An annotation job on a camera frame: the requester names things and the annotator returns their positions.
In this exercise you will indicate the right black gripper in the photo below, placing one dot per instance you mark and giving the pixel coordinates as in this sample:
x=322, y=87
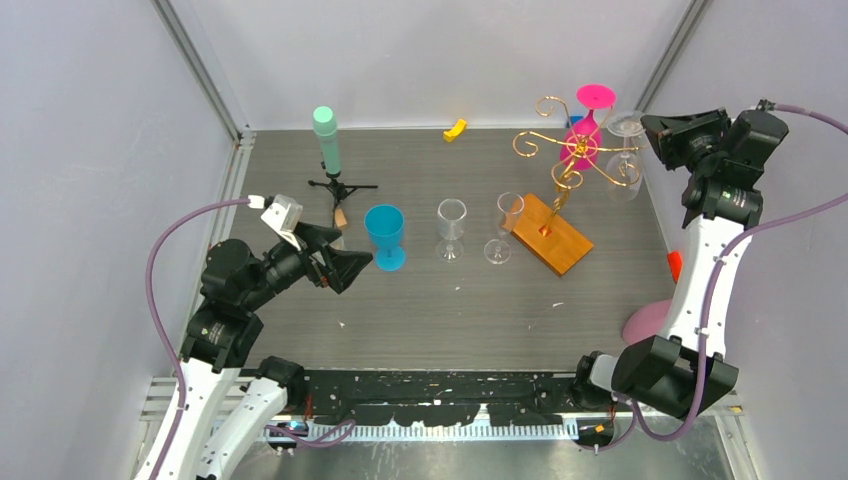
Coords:
x=667, y=134

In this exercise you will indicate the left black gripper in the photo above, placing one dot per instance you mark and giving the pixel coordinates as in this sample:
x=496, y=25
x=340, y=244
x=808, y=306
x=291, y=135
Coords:
x=340, y=266

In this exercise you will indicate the blue wine glass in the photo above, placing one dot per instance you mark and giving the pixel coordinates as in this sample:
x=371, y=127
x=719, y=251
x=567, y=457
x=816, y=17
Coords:
x=385, y=225

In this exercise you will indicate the pink wine glass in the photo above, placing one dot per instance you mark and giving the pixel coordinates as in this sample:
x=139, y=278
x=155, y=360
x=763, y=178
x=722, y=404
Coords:
x=593, y=97

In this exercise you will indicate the clear plain wine glass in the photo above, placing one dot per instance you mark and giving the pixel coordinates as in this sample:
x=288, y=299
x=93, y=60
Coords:
x=451, y=216

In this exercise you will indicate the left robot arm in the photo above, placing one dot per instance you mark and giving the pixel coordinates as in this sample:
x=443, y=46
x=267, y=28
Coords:
x=218, y=340

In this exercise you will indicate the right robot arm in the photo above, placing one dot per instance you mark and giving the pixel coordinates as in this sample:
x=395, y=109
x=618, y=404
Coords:
x=681, y=370

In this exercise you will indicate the orange wooden rack base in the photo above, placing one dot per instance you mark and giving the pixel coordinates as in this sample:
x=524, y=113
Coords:
x=555, y=242

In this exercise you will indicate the small wooden blocks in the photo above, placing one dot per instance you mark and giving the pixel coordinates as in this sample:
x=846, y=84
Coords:
x=340, y=220

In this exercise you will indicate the black tripod stand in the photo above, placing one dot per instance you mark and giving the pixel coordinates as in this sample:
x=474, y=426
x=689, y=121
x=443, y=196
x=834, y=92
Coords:
x=339, y=190

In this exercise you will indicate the mint green microphone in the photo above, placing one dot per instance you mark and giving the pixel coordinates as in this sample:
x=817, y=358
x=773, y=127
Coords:
x=325, y=127

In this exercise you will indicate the red small block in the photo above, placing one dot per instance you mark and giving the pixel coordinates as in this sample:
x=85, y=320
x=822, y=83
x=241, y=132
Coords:
x=675, y=263

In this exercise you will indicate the yellow curved block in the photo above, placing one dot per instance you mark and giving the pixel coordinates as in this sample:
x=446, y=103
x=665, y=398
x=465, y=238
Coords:
x=455, y=131

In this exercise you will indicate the pink dustpan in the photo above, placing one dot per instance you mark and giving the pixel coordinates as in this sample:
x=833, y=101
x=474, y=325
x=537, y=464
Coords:
x=645, y=322

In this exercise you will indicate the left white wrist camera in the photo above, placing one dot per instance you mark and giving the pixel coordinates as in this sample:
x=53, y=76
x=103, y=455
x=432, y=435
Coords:
x=281, y=214

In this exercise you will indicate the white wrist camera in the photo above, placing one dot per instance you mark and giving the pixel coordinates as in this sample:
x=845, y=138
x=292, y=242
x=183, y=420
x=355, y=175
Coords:
x=281, y=214
x=766, y=105

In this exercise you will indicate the gold wire glass rack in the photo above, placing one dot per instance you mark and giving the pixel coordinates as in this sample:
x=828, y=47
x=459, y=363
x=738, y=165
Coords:
x=602, y=141

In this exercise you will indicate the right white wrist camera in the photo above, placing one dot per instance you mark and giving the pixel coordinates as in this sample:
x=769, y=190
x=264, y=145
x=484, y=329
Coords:
x=766, y=105

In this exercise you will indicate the black front rail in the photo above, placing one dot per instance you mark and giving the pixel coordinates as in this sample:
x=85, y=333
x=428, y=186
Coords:
x=436, y=398

